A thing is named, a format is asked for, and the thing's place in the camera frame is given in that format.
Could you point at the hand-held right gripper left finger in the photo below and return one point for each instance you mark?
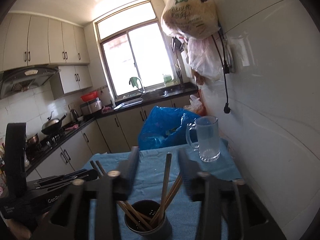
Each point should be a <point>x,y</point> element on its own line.
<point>130,166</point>

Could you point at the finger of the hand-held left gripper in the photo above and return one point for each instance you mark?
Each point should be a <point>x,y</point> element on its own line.
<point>85,175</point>
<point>55,185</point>

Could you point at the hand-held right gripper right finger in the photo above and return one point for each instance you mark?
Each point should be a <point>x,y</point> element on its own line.
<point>187,166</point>

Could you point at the slender wooden chopstick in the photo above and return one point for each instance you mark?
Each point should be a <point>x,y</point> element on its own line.
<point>100,167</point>
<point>165,180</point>
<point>94,168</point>

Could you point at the bunch of wooden chopsticks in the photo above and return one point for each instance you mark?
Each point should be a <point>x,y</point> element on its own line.
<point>136,215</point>

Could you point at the black utensil holder cup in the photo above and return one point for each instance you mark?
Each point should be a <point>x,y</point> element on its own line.
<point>165,227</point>

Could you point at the person's left hand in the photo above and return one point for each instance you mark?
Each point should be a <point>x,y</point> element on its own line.
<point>18,231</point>

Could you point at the steel cooking pot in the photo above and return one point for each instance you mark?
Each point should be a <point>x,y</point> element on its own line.
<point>33,140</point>

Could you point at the blue tablecloth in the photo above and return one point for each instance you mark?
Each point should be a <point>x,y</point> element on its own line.
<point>155,177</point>

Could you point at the clear glass mug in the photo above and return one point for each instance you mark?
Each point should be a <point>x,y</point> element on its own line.
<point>207,140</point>

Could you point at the cream lower kitchen cabinets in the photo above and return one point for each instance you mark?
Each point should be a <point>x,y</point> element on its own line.
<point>112,132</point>

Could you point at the gas stove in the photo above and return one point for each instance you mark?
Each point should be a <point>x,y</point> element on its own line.
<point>53,140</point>

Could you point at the blue plastic bag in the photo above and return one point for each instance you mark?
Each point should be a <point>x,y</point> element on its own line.
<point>162,125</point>

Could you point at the black wok with lid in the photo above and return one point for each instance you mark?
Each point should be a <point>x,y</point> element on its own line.
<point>52,126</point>

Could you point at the black kitchen countertop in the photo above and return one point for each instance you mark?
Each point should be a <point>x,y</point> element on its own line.
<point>82,123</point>

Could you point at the steel kettle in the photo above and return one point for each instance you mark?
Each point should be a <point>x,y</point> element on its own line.
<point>74,115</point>

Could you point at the pink cloth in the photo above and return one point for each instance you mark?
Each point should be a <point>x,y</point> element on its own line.
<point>107,109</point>

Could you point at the white plastic bag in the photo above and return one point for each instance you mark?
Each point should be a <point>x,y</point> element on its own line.
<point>195,102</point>

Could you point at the steel kitchen sink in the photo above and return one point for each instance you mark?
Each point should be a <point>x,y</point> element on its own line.
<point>140,100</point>

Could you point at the steel countertop appliance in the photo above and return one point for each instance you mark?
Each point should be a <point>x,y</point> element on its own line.
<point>91,107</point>

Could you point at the red plastic basin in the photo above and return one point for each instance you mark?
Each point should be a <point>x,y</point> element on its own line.
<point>89,96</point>

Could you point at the range hood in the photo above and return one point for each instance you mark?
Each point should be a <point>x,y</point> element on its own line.
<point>27,78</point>

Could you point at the faucet with green cloth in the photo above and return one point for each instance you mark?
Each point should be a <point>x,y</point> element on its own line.
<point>136,82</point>

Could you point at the green box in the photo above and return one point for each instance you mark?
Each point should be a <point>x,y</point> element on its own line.
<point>168,79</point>

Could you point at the kitchen window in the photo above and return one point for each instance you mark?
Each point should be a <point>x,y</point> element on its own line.
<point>140,55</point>

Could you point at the printed hanging plastic bag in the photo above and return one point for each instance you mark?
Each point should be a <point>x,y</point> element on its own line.
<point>190,15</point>

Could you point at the small cream wall cabinet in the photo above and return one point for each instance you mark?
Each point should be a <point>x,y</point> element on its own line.
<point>72,80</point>

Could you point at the wall utensil rack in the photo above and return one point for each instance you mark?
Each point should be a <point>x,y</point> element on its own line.
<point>178,55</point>

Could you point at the cream upper wall cabinets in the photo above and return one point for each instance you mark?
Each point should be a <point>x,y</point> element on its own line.
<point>40,40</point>

